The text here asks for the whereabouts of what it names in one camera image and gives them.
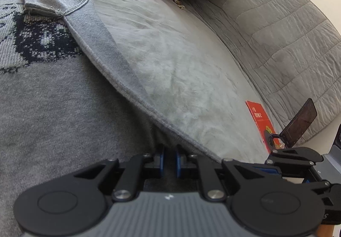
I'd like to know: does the grey knit sweater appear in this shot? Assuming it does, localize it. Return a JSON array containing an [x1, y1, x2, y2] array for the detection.
[[1, 0, 208, 236]]

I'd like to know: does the black smartphone on stand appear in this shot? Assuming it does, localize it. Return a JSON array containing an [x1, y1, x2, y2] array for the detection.
[[264, 98, 317, 150]]

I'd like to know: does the red paper box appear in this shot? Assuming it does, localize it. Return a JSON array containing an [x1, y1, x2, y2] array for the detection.
[[246, 100, 282, 152]]

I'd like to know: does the grey bed sheet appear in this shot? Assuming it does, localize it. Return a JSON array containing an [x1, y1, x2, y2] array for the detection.
[[93, 0, 268, 163]]

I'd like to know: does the grey quilted headboard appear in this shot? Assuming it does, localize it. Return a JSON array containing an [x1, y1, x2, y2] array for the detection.
[[188, 0, 340, 142]]

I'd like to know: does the small brown debris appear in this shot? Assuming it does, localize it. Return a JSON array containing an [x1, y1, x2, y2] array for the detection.
[[173, 0, 185, 10]]

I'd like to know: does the black camera box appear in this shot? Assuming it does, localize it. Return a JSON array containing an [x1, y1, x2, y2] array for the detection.
[[324, 125, 341, 173]]

